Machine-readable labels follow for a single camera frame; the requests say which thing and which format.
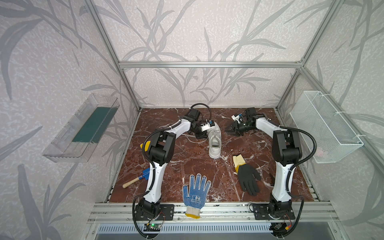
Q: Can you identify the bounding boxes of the grey-white shoelace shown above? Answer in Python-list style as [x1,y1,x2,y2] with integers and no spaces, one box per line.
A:
[183,128,222,148]

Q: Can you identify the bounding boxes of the white leather sneaker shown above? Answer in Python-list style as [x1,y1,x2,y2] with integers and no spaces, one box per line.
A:
[207,122,222,159]

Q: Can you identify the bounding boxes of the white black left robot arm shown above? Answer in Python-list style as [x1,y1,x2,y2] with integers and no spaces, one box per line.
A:
[133,108,208,207]

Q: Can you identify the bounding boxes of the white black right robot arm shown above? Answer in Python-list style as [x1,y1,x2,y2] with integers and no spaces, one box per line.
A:
[225,108,317,209]

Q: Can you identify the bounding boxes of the yellow plastic spatula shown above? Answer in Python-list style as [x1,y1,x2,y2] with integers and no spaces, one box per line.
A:
[140,141,151,152]

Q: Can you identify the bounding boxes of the black yellow work glove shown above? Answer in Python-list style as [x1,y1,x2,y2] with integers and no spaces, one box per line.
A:
[233,155,262,196]

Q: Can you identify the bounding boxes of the pink object in basket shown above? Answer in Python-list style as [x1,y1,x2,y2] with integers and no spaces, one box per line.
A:
[315,148,328,158]

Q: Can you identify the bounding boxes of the blue dotted knit glove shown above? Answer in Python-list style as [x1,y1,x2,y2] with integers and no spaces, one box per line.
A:
[183,173,212,219]

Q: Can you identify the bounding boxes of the right wiring connector board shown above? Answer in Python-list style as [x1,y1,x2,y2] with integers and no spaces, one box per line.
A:
[270,223,292,233]

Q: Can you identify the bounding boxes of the green lit circuit board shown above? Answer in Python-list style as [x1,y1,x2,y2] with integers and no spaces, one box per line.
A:
[143,223,163,232]

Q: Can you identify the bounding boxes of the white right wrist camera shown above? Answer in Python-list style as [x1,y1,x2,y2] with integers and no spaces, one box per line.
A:
[231,114,244,124]

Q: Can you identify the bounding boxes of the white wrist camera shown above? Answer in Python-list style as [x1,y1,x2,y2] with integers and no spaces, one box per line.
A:
[231,114,244,124]
[201,120,216,132]

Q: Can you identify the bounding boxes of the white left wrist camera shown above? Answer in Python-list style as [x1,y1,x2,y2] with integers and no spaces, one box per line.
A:
[201,120,216,132]

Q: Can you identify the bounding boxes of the wooden handled brush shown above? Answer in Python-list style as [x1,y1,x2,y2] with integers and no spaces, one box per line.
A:
[123,168,150,189]

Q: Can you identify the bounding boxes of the white wire mesh basket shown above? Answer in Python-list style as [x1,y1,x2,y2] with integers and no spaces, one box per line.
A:
[290,91,364,164]

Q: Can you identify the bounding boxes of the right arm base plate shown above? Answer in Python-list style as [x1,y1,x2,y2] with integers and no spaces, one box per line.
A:
[249,203,296,221]

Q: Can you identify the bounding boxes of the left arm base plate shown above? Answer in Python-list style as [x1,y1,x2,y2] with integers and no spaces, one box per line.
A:
[134,204,175,221]

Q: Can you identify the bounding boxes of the aluminium frame profiles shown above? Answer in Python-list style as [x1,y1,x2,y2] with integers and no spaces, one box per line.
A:
[91,1,384,240]

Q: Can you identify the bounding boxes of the clear plastic wall bin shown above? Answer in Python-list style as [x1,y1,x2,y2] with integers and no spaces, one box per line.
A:
[43,94,120,163]

